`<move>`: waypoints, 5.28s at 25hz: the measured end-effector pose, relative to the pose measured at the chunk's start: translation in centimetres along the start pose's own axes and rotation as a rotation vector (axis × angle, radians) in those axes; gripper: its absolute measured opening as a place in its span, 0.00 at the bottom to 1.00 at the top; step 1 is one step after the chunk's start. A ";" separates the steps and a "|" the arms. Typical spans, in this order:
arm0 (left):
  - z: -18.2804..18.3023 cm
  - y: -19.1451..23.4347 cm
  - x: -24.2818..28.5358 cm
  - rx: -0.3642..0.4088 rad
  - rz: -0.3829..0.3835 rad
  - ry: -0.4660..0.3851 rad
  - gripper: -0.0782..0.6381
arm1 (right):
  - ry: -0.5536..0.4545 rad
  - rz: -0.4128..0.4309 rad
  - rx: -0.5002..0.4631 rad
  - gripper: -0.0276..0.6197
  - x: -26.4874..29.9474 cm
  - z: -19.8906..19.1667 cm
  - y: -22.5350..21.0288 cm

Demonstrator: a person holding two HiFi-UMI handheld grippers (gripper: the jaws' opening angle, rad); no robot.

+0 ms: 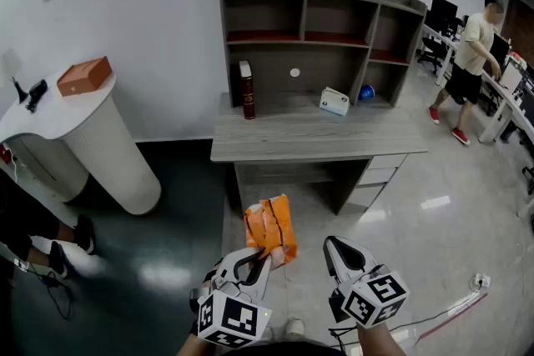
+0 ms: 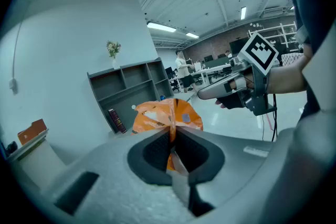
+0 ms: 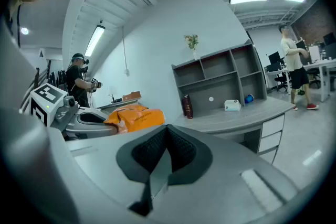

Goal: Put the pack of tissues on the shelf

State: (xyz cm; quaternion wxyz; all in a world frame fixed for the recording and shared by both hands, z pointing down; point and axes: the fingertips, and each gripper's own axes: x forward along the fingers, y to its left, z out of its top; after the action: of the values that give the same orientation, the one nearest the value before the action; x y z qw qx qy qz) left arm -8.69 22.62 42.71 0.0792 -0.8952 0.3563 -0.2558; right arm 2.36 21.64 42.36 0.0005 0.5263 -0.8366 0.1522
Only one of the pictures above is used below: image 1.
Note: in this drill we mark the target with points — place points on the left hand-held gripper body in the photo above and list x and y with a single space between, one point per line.
233 321

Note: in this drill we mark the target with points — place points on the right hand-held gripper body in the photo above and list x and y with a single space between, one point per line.
375 300

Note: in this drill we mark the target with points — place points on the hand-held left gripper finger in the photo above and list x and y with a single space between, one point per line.
262 283
229 264

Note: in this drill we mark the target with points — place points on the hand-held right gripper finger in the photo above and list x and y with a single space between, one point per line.
359 252
334 262

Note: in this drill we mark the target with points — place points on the orange snack bag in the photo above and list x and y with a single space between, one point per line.
275 229

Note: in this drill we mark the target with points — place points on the person's left forearm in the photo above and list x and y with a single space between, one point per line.
194 346

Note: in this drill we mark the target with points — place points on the person's right forearm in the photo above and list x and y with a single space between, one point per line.
379 342

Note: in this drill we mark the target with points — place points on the grey wooden desk hutch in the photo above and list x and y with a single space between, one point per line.
300 133

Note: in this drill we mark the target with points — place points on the black computer monitor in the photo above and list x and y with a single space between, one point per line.
499 50
443 12

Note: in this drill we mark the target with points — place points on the person's white shoe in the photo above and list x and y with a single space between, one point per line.
295 326

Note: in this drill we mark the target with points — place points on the person's black clothing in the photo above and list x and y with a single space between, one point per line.
288 349

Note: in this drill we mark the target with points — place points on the red floor tape strip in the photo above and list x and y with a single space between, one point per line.
454 316

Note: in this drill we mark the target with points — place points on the white power strip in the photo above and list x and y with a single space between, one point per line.
480 281

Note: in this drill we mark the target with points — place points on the white and blue tissue pack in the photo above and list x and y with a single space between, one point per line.
334 102

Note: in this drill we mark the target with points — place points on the blue cup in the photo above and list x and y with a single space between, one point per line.
366 93

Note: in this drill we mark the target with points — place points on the white ribbed round side table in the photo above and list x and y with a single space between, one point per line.
104 146

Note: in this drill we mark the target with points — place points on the dark red hardcover book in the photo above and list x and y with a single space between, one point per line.
247 91

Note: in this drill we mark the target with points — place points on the black office chair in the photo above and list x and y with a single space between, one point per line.
430 52

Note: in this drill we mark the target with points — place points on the orange box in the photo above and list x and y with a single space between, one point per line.
83 77

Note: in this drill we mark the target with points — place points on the black handheld device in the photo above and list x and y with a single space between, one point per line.
36 91

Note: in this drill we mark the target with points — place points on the black stand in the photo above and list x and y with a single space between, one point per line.
20 93

